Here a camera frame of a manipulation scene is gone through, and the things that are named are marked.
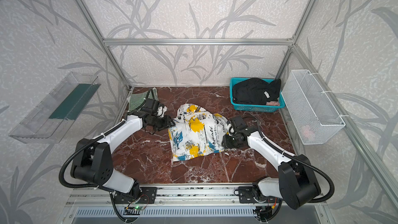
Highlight green white striped shirt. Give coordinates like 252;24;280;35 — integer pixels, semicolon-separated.
128;88;158;112

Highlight white yellow blue printed garment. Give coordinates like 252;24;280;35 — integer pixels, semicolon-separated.
168;104;229;162

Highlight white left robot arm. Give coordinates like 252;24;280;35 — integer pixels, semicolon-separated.
70;114;175;198

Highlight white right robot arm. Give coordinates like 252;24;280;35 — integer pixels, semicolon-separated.
222;130;321;209

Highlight teal plastic laundry basket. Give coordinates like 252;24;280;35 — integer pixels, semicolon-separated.
229;77;286;113

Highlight black garment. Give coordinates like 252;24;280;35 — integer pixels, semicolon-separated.
232;78;282;106

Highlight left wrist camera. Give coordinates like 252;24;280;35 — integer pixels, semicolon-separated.
141;99;167;117

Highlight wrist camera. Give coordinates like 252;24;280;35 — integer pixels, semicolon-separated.
141;99;167;117
227;116;248;135

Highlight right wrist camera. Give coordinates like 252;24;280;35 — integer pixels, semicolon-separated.
227;116;248;135

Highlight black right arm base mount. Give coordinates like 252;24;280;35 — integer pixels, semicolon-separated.
237;177;283;204

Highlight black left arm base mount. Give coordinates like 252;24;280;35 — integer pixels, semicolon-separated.
113;187;158;204

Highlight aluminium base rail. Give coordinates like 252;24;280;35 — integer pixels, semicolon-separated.
66;183;325;218

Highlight white wire mesh basket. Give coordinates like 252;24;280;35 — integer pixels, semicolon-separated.
282;69;346;145

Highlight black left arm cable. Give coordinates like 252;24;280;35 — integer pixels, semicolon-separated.
58;88;156;189

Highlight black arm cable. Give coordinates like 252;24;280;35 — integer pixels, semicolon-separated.
58;88;156;189
242;116;335;203

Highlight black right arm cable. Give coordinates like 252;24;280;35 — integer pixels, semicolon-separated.
242;116;335;203

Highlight clear plastic wall tray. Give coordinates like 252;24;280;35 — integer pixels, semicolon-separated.
9;72;101;144

